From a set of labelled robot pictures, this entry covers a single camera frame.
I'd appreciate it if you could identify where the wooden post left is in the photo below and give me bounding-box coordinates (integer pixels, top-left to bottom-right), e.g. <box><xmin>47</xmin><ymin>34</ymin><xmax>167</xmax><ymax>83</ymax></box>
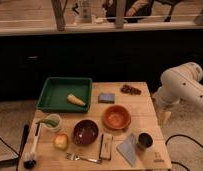
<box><xmin>51</xmin><ymin>0</ymin><xmax>68</xmax><ymax>31</ymax></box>

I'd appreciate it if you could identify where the silver fork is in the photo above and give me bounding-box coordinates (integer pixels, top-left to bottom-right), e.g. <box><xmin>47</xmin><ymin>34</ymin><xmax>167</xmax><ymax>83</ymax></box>
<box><xmin>65</xmin><ymin>152</ymin><xmax>102</xmax><ymax>164</ymax></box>

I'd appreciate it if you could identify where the wooden post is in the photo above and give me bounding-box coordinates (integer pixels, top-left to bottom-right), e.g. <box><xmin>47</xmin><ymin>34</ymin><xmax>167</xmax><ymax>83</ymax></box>
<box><xmin>51</xmin><ymin>0</ymin><xmax>68</xmax><ymax>31</ymax></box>
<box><xmin>115</xmin><ymin>0</ymin><xmax>126</xmax><ymax>29</ymax></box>

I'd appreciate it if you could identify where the orange bowl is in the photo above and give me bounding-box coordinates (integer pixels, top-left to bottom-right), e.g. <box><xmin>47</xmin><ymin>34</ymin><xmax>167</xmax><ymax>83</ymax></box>
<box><xmin>102</xmin><ymin>105</ymin><xmax>131</xmax><ymax>130</ymax></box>

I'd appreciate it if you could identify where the wooden post middle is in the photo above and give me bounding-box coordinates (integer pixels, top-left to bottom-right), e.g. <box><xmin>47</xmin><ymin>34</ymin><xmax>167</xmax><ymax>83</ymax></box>
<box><xmin>115</xmin><ymin>0</ymin><xmax>126</xmax><ymax>29</ymax></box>

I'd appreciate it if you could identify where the person in background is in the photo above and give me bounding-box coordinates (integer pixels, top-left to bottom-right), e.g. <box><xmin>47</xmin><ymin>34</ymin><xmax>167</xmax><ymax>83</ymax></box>
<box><xmin>102</xmin><ymin>0</ymin><xmax>154</xmax><ymax>23</ymax></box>

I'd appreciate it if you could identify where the dark metal cup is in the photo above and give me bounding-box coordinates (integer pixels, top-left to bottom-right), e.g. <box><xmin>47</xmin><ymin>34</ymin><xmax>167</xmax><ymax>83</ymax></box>
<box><xmin>137</xmin><ymin>133</ymin><xmax>153</xmax><ymax>150</ymax></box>

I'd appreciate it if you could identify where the black cable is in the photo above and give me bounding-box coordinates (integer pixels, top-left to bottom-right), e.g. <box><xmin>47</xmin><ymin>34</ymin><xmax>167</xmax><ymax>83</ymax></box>
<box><xmin>165</xmin><ymin>133</ymin><xmax>203</xmax><ymax>171</ymax></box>

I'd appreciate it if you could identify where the blue sponge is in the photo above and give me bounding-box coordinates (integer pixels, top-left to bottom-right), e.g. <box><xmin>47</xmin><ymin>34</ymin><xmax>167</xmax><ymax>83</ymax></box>
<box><xmin>98</xmin><ymin>93</ymin><xmax>115</xmax><ymax>103</ymax></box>

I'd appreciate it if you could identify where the purple bowl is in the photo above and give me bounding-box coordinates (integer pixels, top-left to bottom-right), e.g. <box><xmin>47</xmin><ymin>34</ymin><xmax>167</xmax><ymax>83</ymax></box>
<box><xmin>73</xmin><ymin>120</ymin><xmax>99</xmax><ymax>146</ymax></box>

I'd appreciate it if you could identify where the blue folded cloth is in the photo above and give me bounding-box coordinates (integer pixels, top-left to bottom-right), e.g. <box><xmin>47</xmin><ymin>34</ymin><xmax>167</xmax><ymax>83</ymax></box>
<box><xmin>116</xmin><ymin>134</ymin><xmax>136</xmax><ymax>167</ymax></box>

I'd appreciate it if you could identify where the green plastic tray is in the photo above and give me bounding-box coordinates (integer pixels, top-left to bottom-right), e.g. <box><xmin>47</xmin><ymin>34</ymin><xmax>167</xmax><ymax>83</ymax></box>
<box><xmin>37</xmin><ymin>77</ymin><xmax>92</xmax><ymax>113</ymax></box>

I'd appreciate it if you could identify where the wooden block eraser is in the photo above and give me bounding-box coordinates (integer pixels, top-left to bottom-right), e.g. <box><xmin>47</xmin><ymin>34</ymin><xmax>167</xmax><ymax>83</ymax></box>
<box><xmin>99</xmin><ymin>133</ymin><xmax>113</xmax><ymax>160</ymax></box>

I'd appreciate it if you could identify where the green pepper toy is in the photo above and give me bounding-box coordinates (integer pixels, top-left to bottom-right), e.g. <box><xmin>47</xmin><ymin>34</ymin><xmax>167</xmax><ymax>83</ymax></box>
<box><xmin>36</xmin><ymin>119</ymin><xmax>58</xmax><ymax>127</ymax></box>

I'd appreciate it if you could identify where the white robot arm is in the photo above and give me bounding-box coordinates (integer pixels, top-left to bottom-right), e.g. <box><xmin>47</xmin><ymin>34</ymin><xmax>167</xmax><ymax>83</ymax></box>
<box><xmin>152</xmin><ymin>62</ymin><xmax>203</xmax><ymax>126</ymax></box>

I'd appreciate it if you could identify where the yellow red apple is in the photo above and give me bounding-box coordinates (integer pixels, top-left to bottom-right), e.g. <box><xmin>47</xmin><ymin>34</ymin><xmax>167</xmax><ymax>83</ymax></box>
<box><xmin>54</xmin><ymin>133</ymin><xmax>68</xmax><ymax>150</ymax></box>

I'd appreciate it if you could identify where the yellow corn cob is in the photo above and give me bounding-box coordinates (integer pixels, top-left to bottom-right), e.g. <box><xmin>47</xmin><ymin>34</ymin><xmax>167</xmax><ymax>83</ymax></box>
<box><xmin>67</xmin><ymin>94</ymin><xmax>85</xmax><ymax>106</ymax></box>

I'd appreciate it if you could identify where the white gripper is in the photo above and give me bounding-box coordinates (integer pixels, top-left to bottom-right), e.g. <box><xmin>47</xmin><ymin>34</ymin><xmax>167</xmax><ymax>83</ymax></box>
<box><xmin>152</xmin><ymin>91</ymin><xmax>179</xmax><ymax>127</ymax></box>

